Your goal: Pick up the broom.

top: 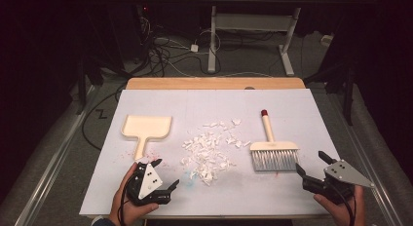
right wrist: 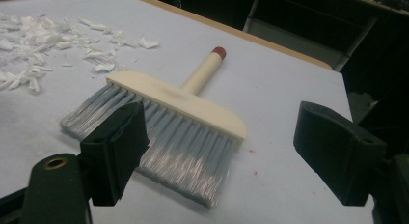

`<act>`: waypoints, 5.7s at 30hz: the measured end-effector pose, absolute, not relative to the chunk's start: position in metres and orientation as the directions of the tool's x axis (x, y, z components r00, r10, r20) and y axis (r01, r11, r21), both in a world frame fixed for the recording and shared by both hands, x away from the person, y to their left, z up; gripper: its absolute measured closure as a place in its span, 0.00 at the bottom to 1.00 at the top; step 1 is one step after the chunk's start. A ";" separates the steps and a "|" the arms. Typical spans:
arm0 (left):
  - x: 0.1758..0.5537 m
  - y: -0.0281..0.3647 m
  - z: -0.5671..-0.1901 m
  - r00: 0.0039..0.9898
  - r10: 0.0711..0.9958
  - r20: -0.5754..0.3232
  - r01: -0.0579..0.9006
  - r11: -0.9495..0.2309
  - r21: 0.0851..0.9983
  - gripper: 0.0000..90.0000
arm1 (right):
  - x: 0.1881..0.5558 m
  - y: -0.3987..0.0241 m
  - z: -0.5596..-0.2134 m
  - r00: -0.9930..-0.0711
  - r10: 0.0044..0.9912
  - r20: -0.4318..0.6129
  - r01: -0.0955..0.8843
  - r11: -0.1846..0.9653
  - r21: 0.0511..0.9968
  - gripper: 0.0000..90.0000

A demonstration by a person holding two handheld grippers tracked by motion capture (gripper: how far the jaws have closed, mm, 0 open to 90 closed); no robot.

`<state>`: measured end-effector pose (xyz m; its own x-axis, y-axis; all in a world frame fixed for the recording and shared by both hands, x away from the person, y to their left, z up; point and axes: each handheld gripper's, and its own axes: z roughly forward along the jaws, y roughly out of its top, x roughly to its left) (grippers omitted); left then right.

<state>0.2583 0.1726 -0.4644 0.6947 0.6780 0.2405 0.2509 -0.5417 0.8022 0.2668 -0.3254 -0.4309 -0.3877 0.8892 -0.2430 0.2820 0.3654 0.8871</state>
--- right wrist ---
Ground scattered red crumbs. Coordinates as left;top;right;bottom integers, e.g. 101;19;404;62
246;148;259;178

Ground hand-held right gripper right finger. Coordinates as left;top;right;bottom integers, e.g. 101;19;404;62
292;100;389;208

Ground cream brush with grey bristles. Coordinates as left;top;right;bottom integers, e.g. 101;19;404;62
59;45;248;210

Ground pile of white paper scraps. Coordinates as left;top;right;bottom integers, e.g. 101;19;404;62
0;11;161;94

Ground grey metal stand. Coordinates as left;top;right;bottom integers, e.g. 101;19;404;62
242;0;378;72

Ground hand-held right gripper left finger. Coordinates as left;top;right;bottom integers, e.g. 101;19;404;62
79;100;150;208

